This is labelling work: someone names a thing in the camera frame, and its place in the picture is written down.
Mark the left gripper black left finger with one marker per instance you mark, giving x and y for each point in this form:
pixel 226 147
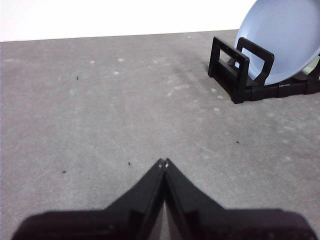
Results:
pixel 112 222

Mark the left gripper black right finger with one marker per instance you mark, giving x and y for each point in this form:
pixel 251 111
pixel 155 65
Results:
pixel 225 222

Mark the pale green round plate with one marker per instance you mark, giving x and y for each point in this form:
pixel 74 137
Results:
pixel 310 69

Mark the blue round plate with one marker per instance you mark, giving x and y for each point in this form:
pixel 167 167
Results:
pixel 280 37

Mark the black plate rack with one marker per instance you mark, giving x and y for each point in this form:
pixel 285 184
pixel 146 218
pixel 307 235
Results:
pixel 240 75

